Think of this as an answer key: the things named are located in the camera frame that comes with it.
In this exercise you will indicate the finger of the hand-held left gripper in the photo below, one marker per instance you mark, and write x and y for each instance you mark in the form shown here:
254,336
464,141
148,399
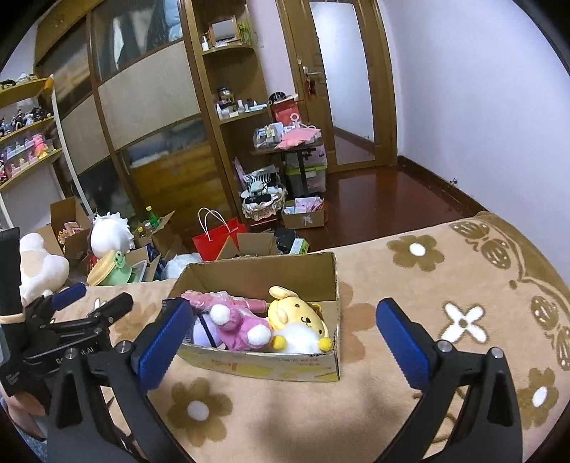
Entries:
111,307
67,296

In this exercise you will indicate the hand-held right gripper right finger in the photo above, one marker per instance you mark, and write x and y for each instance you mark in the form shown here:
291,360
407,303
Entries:
400,347

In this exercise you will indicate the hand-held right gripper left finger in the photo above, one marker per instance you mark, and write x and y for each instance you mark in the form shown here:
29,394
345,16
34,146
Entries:
165,345

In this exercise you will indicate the purple plush toy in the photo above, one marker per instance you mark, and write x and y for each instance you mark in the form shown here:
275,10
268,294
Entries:
202,331

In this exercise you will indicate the pink fluffy plush toy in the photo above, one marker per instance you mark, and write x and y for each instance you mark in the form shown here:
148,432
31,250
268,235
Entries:
240,329

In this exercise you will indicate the pink plastic-wrapped plush toy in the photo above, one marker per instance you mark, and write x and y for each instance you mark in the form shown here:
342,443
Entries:
249,303

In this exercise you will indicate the printed cardboard box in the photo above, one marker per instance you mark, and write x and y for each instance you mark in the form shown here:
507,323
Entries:
267,365

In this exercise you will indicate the yellow dog plush toy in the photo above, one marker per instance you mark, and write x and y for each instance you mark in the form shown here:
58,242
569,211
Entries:
298,311

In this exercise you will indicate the person's left forearm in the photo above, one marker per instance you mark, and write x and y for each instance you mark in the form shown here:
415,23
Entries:
20,416

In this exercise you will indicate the beige ribbed disc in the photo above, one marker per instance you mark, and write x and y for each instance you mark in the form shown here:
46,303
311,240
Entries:
100,271

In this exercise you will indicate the white and beige plush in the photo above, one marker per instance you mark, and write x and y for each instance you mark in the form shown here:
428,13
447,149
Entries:
40,267

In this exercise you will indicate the green frog toy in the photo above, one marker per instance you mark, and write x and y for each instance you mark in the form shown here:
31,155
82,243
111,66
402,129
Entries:
119,263

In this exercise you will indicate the beige floral blanket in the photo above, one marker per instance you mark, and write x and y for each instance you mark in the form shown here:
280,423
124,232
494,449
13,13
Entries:
400,276

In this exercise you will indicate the white-haired plush head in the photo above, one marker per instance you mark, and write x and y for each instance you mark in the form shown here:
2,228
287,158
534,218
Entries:
111,236

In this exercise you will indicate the open brown cardboard box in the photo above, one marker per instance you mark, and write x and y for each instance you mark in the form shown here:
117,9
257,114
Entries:
67,213

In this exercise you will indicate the cardboard box with bottles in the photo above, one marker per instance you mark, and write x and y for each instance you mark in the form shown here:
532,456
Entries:
167,240

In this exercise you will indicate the green plastic bottle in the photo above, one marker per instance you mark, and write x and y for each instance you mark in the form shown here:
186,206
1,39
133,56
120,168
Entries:
153,218

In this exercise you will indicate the red paper bag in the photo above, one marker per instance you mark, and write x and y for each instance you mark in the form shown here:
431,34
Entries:
213,242

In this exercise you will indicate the small empty cardboard box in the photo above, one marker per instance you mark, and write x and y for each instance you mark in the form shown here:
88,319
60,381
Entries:
254,245

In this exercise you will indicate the green small box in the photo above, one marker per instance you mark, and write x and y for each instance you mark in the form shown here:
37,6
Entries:
299,245

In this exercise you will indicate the cardboard box of pink packets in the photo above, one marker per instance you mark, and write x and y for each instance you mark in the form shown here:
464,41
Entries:
305,216

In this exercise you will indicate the lace-trimmed basket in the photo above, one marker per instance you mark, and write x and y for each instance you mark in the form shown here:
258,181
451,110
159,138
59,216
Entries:
262,209

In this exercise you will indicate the wooden figurine display shelf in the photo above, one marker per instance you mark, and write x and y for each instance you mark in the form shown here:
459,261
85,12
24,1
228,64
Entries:
26,133

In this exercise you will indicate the clear storage bin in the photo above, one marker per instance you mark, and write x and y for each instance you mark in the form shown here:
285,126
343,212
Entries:
309,176

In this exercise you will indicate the wooden wardrobe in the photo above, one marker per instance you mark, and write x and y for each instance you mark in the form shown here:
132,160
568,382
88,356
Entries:
156,111

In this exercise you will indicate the small cluttered side table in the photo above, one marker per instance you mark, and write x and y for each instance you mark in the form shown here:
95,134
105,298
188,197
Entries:
289,149

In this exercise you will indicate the red gift box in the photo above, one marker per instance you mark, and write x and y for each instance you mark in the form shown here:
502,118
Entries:
287,113

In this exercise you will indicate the wooden glass door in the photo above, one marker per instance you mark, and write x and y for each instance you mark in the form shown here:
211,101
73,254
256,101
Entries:
343,80

